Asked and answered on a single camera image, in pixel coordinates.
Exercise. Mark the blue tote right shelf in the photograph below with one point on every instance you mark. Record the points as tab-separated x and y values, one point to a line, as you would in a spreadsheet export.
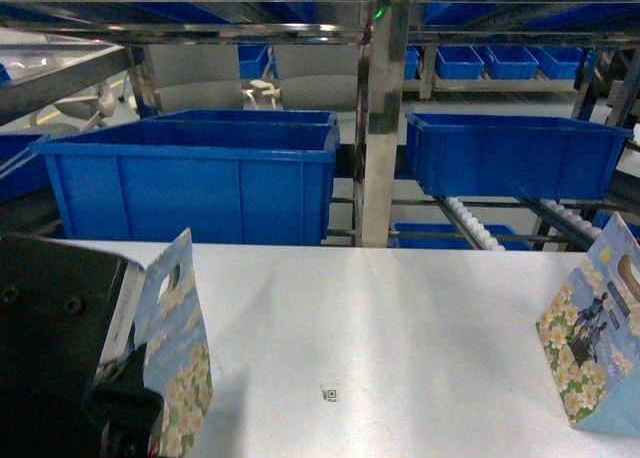
452	155

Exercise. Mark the large blue plastic tote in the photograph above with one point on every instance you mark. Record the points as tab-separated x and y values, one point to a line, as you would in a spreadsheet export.
226	182

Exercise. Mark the flower gift bag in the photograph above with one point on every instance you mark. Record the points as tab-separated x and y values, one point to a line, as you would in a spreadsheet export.
153	384
590	335

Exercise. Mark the steel roller conveyor rack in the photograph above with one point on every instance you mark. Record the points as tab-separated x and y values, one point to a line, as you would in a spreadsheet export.
380	29

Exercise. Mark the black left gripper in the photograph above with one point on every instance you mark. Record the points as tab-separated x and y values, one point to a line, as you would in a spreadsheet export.
71	373

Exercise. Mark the small QR code sticker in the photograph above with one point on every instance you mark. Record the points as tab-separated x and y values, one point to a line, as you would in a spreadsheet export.
330	392

